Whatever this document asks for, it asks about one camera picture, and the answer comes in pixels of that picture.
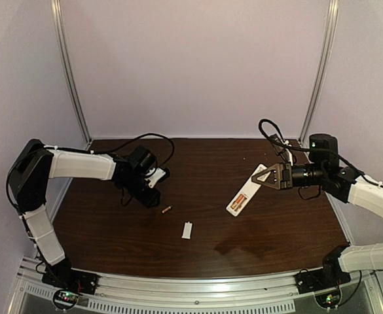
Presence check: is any copper AA battery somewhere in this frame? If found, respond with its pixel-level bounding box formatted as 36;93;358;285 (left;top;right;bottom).
161;206;172;214
230;194;246;211

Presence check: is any white remote control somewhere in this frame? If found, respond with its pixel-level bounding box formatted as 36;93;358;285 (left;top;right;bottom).
226;164;266;217

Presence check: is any white battery cover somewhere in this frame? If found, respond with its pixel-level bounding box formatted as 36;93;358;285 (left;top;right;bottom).
181;222;193;239

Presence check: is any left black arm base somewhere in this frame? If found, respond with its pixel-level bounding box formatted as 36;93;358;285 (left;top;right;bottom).
41;264;99;295

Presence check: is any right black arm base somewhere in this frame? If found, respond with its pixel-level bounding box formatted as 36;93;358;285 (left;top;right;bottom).
293;268;351;294

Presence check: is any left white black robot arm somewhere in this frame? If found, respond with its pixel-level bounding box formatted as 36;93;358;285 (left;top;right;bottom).
6;139;170;286

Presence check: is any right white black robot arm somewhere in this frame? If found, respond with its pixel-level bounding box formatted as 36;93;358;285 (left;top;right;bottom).
251;133;383;280

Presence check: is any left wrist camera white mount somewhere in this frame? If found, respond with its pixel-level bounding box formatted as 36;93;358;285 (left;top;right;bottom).
145;167;170;188

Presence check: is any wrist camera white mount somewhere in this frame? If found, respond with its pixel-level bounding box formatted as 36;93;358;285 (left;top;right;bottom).
145;167;170;188
270;133;297;166

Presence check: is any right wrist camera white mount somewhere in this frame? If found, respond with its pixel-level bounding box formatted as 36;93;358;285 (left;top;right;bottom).
270;133;297;166

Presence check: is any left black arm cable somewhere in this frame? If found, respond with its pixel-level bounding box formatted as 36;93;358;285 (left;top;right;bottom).
7;132;175;210

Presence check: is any right aluminium frame post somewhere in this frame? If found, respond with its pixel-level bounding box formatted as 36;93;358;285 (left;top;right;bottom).
299;0;339;144

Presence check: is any aluminium frame post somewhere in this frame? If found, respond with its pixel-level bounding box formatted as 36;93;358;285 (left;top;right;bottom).
50;0;92;143
299;0;339;144

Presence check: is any front aluminium rail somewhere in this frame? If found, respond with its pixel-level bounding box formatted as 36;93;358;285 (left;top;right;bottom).
14;256;378;313

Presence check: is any left aluminium frame post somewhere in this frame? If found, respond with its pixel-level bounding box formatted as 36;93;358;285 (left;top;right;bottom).
50;0;92;143

